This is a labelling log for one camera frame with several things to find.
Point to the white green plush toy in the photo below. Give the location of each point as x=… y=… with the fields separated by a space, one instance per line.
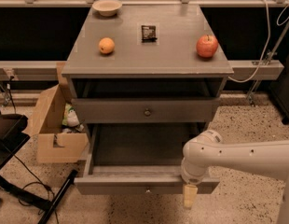
x=70 y=118

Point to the orange fruit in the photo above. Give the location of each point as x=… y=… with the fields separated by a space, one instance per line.
x=106 y=45

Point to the grey drawer cabinet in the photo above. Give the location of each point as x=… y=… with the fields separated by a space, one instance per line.
x=168 y=68

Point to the red apple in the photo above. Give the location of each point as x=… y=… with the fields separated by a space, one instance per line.
x=207 y=46

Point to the beige bowl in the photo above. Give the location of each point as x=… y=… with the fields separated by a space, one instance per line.
x=107 y=8

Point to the metal railing frame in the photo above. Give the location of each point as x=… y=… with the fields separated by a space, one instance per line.
x=36 y=34

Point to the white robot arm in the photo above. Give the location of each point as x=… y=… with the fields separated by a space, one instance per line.
x=270 y=159

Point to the black snack packet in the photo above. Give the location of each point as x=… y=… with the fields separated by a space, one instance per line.
x=149 y=33

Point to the grey top drawer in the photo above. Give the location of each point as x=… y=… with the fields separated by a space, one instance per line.
x=141 y=110

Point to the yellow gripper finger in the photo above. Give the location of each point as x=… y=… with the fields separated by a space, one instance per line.
x=189 y=195

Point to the grey drawer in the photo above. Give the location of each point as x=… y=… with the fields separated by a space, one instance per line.
x=141 y=110
x=135 y=159

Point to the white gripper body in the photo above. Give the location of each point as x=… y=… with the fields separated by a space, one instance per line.
x=191 y=177

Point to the black stand with legs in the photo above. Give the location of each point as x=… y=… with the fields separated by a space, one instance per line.
x=12 y=139

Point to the cardboard box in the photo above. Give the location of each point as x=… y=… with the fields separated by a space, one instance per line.
x=53 y=144

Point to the wall power outlet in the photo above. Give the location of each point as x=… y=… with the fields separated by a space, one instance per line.
x=10 y=73

